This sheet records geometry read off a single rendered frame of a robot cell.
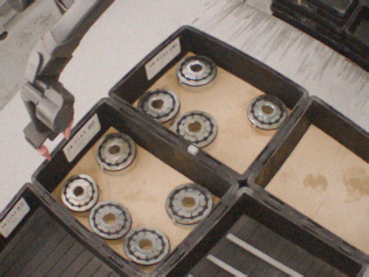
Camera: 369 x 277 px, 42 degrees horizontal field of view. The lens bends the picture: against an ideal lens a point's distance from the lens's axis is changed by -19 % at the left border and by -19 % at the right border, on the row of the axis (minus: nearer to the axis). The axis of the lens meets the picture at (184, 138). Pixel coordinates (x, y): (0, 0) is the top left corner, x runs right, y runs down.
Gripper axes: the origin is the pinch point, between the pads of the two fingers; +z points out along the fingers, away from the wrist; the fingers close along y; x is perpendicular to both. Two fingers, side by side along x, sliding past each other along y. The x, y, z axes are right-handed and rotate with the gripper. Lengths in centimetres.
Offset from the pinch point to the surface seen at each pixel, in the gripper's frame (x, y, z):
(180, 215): -22.0, 10.3, 20.3
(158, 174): -10.0, 16.6, 23.4
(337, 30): -9, 125, 61
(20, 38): 163, 65, 106
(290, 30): -4, 88, 37
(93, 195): -3.1, 1.8, 20.2
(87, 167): 5.1, 7.4, 23.3
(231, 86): -8, 46, 24
